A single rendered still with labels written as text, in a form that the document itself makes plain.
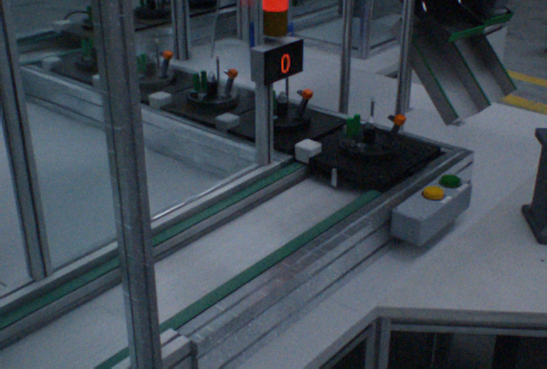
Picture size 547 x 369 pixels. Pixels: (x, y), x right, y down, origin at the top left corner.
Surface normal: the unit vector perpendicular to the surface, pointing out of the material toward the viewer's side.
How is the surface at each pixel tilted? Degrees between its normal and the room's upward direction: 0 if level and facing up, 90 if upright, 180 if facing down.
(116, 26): 90
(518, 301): 0
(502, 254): 0
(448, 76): 45
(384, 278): 0
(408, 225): 90
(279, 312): 90
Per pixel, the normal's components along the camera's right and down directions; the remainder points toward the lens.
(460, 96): 0.45, -0.40
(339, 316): 0.00, -0.90
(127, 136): 0.76, 0.28
